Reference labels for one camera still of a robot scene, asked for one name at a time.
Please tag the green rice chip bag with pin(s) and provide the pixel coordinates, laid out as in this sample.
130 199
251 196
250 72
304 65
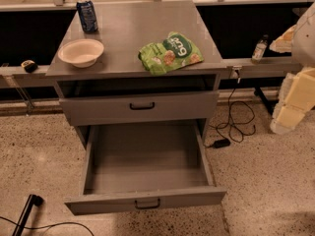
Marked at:
175 52

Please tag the grey upper drawer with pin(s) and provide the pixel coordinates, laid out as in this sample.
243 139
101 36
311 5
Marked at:
84 111

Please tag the black table leg with caster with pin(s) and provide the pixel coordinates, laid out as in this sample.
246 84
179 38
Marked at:
266 102

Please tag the blue soda can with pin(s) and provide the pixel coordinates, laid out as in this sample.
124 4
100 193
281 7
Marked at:
87 15

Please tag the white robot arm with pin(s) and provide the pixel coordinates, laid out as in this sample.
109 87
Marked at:
299 39

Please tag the black stand leg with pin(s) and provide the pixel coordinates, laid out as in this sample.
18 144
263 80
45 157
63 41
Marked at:
33 200

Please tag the open grey lower drawer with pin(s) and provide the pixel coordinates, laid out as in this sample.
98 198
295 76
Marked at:
142 166

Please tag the yellow black tape measure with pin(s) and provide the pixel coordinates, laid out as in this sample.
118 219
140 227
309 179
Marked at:
29 66

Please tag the white bowl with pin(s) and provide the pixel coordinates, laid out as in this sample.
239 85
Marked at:
81 53

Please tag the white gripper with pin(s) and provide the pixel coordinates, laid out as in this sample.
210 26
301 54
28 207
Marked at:
305 39

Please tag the small clear bottle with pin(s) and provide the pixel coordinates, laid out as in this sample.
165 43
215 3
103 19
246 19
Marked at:
260 48

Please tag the grey drawer cabinet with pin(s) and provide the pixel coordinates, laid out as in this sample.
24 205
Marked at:
123 29

